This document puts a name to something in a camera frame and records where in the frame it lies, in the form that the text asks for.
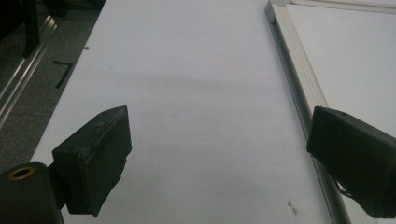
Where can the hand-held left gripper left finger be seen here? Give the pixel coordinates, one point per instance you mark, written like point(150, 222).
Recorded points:
point(93, 161)

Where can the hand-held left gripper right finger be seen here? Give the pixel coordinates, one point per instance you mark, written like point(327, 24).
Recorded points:
point(355, 161)

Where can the black stand post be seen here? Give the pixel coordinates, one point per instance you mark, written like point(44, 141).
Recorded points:
point(31, 31)

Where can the metal floor rail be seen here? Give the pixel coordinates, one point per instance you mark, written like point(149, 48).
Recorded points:
point(18, 81)

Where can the white whiteboard with metal frame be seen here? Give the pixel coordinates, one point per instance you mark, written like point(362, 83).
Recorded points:
point(342, 62)

